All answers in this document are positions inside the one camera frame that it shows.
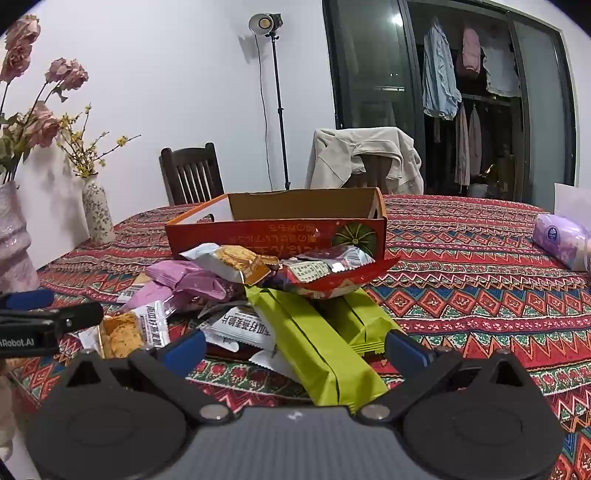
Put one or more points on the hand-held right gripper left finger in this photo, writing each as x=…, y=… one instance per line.
x=182, y=353

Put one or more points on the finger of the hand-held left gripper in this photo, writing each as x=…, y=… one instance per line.
x=78, y=316
x=27, y=300

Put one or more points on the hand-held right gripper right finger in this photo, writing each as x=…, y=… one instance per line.
x=408, y=353

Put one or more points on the white orange cracker packet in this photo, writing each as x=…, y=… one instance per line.
x=231, y=261
x=244, y=330
x=124, y=334
x=272, y=362

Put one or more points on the long green snack packet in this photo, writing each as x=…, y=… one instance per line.
x=314, y=355
x=364, y=323

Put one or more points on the colorful silver candy packet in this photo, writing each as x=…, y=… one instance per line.
x=344, y=256

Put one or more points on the orange cardboard box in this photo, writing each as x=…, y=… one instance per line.
x=277, y=233

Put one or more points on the pink ribbed vase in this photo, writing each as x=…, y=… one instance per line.
x=14, y=240

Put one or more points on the floral ceramic vase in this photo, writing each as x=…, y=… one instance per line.
x=98, y=212

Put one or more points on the yellow flower branches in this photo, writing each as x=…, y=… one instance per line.
x=83, y=161

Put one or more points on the white bucket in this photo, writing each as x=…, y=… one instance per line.
x=478, y=190

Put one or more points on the dark wooden chair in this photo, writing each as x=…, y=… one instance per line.
x=189, y=170

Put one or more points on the light wooden chair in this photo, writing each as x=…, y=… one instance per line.
x=374, y=170

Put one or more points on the purple tissue pack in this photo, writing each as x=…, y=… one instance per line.
x=558, y=237

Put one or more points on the beige jacket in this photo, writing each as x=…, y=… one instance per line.
x=341, y=152

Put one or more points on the pale hanging garment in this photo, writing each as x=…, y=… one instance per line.
x=461, y=143
x=475, y=138

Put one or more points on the white paper bag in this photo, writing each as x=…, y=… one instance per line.
x=575, y=198

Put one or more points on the pink artificial flowers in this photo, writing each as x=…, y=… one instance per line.
x=64, y=74

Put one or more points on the light blue hanging shirt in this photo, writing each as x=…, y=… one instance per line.
x=438, y=74

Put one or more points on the sliding glass door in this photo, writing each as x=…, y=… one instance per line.
x=369, y=69

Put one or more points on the white hanging blouse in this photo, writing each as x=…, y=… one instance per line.
x=501, y=69

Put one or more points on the pink hanging garment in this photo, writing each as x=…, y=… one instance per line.
x=471, y=50

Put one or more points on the studio light on stand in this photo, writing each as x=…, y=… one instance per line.
x=265, y=22

